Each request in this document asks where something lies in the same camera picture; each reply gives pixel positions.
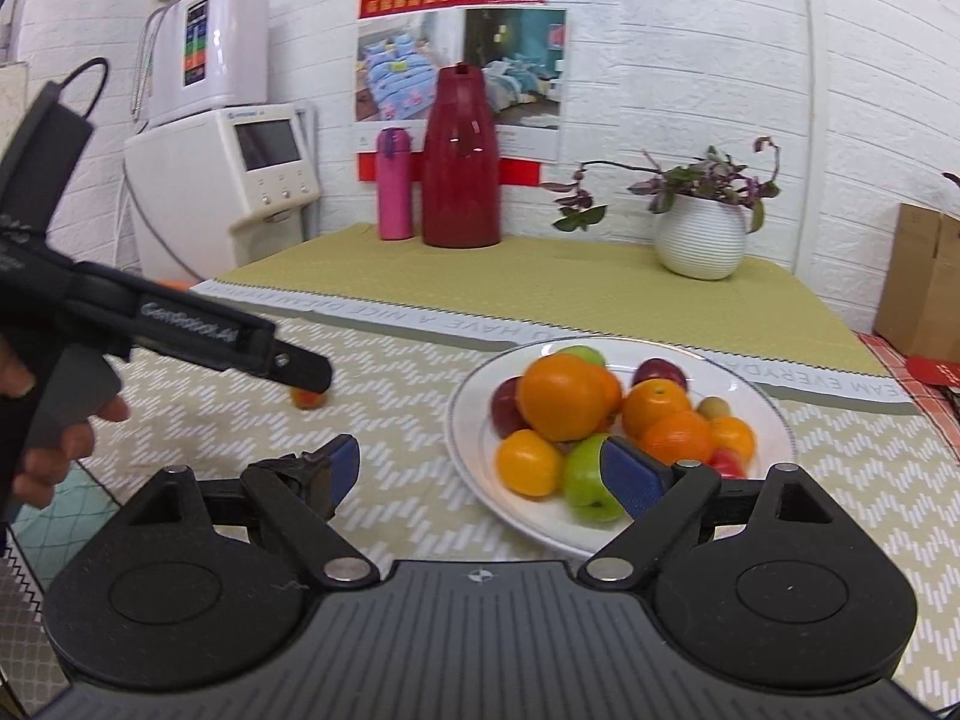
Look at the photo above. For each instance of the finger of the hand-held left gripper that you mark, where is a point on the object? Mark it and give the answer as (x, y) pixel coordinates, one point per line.
(304, 373)

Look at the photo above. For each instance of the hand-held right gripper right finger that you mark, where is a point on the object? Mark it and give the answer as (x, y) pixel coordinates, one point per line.
(634, 476)

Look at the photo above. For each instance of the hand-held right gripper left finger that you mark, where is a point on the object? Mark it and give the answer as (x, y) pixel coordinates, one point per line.
(346, 465)

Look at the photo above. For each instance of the small red fruit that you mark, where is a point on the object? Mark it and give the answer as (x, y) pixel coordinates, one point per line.
(306, 400)

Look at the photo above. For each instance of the green mango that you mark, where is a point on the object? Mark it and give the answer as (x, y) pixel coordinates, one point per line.
(585, 480)

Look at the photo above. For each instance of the tangerine with stem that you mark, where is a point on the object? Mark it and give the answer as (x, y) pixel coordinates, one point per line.
(675, 439)

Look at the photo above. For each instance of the red apple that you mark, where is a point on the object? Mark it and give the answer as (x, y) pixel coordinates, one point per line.
(727, 463)

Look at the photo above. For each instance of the brown longan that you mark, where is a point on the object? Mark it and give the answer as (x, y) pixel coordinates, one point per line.
(714, 408)

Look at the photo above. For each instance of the yellow orange fruit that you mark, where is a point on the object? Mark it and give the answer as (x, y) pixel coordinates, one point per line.
(529, 463)

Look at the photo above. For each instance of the small orange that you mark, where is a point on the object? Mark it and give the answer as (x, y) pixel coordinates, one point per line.
(733, 436)

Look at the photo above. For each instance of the dark red plum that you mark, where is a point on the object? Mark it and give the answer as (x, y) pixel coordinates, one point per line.
(504, 409)
(660, 371)

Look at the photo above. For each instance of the large orange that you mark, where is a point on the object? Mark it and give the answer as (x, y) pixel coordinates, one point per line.
(559, 397)

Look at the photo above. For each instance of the green apple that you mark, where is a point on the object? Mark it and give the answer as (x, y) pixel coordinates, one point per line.
(583, 354)

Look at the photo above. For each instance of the white plate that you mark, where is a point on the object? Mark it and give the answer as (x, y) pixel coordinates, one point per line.
(754, 399)

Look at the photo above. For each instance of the person's left hand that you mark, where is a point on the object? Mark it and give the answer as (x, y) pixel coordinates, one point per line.
(60, 457)

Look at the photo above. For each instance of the orange stool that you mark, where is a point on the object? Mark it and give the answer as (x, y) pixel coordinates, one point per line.
(180, 285)

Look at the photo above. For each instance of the white machine with screen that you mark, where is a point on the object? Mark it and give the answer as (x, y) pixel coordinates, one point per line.
(180, 187)

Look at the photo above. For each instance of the beige board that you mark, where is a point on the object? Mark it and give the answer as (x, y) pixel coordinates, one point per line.
(11, 105)

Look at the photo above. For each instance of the pink thermos bottle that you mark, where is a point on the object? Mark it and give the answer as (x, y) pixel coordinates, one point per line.
(394, 195)

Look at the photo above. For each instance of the olive green tablecloth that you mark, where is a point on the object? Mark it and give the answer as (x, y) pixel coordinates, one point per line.
(562, 277)

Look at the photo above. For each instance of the dark red thermos jug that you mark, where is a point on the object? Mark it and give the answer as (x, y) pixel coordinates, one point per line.
(459, 187)

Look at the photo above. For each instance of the potted plant in white pot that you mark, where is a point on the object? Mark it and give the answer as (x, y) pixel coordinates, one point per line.
(701, 240)

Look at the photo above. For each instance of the red plaid cloth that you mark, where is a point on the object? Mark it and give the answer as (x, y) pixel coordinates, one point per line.
(922, 405)

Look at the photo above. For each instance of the red envelope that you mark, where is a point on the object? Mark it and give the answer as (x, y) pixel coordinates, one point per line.
(934, 371)

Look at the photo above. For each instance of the cardboard box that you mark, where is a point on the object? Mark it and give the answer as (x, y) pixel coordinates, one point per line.
(919, 277)

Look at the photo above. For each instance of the white wall water purifier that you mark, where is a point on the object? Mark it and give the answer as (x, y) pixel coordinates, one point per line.
(232, 37)

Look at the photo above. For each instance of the bedding wall poster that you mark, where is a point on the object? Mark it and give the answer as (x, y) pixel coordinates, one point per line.
(390, 67)

